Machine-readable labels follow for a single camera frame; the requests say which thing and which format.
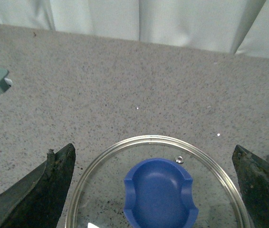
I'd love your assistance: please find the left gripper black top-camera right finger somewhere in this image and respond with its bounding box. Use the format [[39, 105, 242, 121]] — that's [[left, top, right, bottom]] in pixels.
[[232, 144, 269, 228]]

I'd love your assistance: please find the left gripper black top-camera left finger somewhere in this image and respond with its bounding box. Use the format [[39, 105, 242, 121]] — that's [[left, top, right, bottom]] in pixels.
[[0, 143, 76, 228]]

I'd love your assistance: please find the glass lid with blue knob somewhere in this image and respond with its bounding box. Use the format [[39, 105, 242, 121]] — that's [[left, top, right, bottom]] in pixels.
[[65, 135, 253, 228]]

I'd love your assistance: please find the grey white curtain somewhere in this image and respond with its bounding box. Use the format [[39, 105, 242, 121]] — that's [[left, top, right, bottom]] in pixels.
[[0, 0, 269, 58]]

